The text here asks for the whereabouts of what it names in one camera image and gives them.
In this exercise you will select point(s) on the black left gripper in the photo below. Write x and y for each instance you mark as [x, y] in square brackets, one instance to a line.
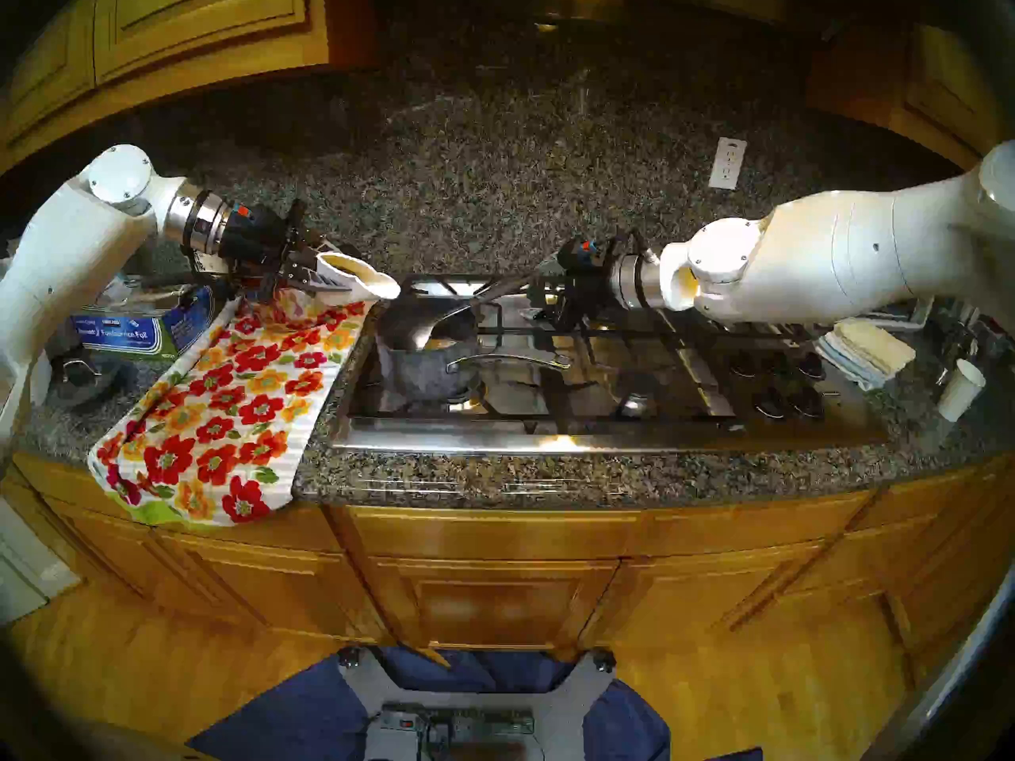
[266, 240]

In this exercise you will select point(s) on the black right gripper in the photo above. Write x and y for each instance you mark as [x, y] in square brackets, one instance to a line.
[591, 292]

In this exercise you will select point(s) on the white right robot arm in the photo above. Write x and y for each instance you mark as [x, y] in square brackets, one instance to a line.
[833, 268]

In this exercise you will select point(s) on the metal serving spoon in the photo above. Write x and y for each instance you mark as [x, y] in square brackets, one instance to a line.
[428, 331]

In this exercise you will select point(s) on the black pot lid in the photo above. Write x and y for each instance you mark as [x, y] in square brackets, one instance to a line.
[83, 387]

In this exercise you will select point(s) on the grey saucepan with food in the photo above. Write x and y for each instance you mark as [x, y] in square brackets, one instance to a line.
[440, 343]

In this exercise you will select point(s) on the dark grey saucepan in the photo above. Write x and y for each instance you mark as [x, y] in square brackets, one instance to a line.
[428, 375]

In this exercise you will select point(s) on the floral kitchen towel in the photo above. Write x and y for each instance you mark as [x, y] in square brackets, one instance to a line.
[230, 442]

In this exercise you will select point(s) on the stainless steel gas cooktop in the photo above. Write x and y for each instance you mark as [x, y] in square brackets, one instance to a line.
[674, 428]

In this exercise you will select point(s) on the blue foil sheet box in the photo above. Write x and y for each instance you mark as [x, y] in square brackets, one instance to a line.
[119, 331]

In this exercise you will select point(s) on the black cooktop knob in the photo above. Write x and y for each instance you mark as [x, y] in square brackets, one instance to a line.
[769, 403]
[745, 364]
[777, 367]
[805, 403]
[809, 365]

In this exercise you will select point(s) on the blue striped folded cloth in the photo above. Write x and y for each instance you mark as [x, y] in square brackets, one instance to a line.
[844, 363]

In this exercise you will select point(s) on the wooden base cabinets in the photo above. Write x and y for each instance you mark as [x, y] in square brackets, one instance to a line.
[492, 593]

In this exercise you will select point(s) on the cream folded cloth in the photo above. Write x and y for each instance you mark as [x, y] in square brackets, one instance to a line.
[876, 341]

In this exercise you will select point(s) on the white plastic tray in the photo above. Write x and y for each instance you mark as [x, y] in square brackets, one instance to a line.
[900, 314]

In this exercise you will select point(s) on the chrome metal fixture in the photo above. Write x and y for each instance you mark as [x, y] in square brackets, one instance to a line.
[955, 347]

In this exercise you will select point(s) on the small white paper cup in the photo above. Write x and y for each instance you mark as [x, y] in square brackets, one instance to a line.
[961, 391]

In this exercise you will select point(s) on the navy blue fabric cover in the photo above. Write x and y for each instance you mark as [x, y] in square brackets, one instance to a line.
[293, 720]

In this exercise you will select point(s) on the grey power strip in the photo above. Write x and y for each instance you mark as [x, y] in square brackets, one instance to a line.
[460, 721]

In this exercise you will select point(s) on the white wall power outlet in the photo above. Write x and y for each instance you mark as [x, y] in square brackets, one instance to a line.
[727, 163]

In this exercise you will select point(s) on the wooden wall cabinet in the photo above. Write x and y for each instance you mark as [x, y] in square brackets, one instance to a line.
[174, 18]
[944, 86]

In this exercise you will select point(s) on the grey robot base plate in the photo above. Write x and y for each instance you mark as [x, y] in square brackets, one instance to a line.
[567, 704]

